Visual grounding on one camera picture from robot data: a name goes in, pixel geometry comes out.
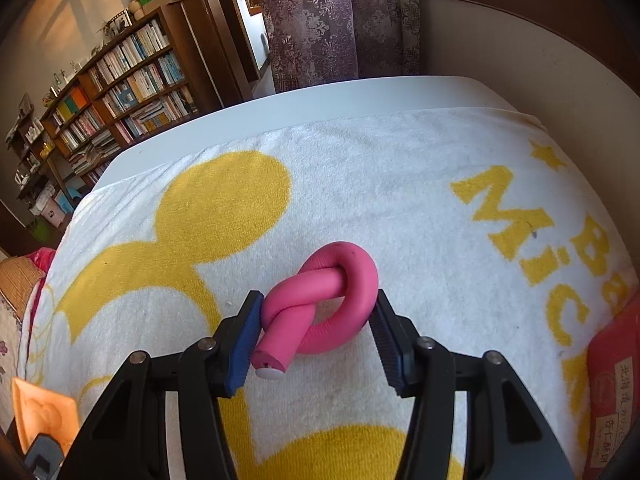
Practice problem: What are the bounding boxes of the patterned quilt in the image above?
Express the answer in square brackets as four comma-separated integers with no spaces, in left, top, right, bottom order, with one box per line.
[0,257,46,391]

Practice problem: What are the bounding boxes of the white yellow printed towel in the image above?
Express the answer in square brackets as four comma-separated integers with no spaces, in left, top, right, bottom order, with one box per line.
[27,105,640,480]

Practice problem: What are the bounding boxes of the purple patterned curtain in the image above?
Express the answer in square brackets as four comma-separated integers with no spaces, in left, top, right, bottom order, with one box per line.
[255,0,423,93]

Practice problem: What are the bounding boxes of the red cloth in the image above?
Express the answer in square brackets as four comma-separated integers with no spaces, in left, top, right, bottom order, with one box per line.
[30,247,57,273]

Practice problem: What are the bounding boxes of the orange ribbed cube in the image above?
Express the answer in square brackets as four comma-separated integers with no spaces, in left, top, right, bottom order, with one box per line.
[11,377,80,453]

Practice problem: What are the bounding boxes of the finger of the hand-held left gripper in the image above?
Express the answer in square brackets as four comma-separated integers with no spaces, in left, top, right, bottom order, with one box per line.
[24,434,68,480]

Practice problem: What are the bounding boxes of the rows of books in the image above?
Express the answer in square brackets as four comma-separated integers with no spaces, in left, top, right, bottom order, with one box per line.
[45,20,198,181]

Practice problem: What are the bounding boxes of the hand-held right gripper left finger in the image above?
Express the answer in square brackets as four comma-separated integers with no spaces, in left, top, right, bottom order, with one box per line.
[57,290,266,480]

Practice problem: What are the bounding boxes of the red tin container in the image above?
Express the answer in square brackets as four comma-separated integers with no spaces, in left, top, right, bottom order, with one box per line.
[582,292,640,480]

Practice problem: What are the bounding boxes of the wooden bookshelf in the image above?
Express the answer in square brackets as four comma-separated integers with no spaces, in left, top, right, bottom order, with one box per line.
[5,2,221,216]

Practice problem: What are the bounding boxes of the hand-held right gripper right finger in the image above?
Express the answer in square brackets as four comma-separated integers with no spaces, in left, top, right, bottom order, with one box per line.
[370,288,573,480]

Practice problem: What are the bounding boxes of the pink knotted foam curler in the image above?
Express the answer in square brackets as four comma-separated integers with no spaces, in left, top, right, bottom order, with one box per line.
[250,241,379,380]

